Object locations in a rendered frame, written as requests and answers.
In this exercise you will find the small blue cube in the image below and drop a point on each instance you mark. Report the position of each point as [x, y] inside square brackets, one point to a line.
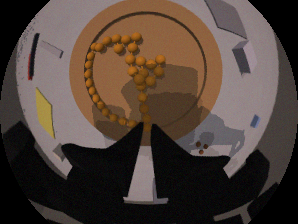
[254, 123]

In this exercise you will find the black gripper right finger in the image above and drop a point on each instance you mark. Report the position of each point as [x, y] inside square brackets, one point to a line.
[172, 166]

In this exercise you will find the orange round board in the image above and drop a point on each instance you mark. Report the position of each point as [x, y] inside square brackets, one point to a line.
[181, 98]

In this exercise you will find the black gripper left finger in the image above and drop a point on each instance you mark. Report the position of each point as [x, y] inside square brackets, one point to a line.
[116, 162]

